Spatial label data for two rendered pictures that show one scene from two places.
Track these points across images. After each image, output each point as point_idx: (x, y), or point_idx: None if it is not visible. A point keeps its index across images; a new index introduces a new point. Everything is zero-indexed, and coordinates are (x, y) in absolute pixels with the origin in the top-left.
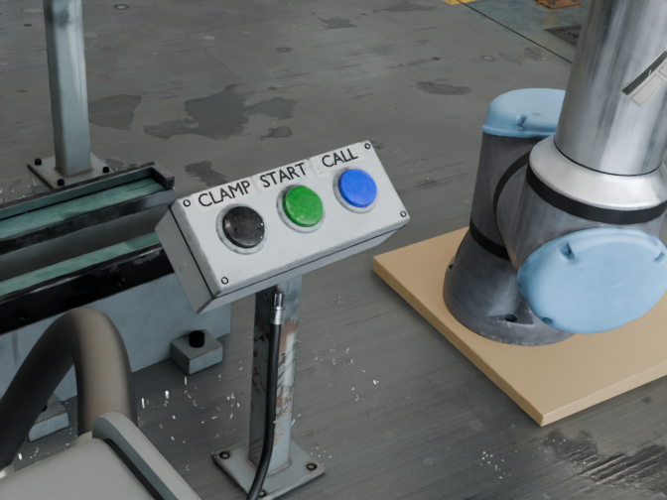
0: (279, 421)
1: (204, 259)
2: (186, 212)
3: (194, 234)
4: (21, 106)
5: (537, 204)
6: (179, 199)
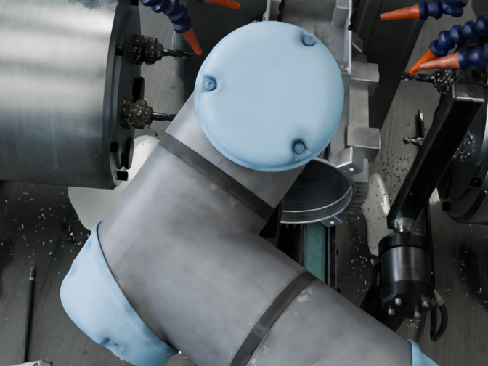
0: None
1: (9, 365)
2: (32, 362)
3: (22, 363)
4: None
5: None
6: (40, 361)
